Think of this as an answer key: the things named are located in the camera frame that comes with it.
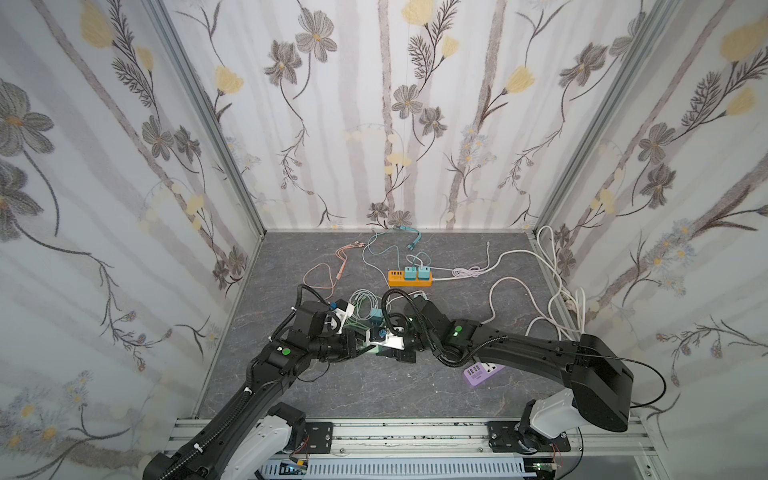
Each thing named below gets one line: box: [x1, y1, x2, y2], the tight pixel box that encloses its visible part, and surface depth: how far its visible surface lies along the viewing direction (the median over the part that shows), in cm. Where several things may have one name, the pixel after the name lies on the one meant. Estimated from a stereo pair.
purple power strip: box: [464, 362, 506, 386], surface depth 84 cm
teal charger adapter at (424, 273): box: [417, 266, 431, 281], surface depth 103 cm
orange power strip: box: [387, 270, 434, 287], surface depth 106 cm
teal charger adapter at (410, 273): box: [404, 266, 417, 281], surface depth 103 cm
